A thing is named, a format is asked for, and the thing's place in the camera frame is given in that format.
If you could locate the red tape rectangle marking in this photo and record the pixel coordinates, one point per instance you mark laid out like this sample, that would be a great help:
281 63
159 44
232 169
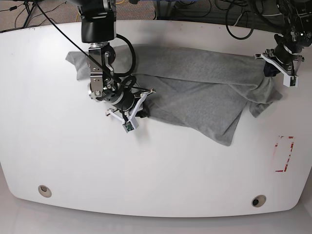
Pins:
282 153

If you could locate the grey t-shirt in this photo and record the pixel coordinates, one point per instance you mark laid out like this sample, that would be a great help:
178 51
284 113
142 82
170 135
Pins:
203 90

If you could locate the table cable grommet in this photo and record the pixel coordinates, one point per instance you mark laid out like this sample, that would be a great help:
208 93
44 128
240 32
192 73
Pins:
259 201
44 191

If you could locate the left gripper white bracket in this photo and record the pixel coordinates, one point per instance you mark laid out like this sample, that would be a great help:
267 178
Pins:
274 66

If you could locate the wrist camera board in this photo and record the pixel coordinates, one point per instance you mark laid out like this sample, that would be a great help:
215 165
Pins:
295 81
128 126

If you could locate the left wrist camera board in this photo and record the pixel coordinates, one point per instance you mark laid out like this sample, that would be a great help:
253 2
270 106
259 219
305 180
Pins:
295 81

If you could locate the black tripod stand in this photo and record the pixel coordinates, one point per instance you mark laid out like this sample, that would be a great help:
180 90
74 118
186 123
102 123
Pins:
23 18

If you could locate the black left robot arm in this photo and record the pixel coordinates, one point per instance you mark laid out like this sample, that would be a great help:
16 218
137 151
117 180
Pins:
296 34

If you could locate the left table cable grommet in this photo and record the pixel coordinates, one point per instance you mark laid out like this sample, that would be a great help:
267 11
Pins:
44 191

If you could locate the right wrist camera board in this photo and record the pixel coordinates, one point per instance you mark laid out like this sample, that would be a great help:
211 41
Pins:
128 126

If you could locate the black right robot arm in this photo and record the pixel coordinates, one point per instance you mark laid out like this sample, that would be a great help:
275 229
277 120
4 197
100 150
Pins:
98 18

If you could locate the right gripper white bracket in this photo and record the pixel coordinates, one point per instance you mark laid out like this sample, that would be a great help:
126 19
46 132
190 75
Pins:
129 106

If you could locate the right table cable grommet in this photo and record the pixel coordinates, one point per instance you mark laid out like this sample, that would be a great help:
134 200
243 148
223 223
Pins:
259 201

